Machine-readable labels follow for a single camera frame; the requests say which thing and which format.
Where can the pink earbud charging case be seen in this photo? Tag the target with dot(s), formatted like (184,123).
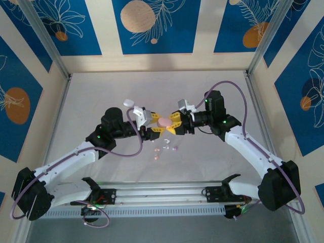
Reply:
(164,122)

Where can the pink earbud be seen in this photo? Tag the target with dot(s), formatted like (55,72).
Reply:
(156,157)
(157,149)

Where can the white earbud charging case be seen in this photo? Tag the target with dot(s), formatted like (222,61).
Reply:
(128,103)

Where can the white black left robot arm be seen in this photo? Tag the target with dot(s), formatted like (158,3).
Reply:
(63,162)

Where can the black controller box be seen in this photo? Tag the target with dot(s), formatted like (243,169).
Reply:
(89,213)
(233,211)

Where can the aluminium side rail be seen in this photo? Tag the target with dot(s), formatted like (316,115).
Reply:
(255,101)
(59,114)

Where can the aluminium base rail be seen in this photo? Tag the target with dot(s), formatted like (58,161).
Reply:
(162,192)

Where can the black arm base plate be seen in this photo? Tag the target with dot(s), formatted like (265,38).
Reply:
(107,197)
(212,195)

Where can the aluminium corner post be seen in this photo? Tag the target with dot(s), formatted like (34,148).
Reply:
(268,38)
(48,43)

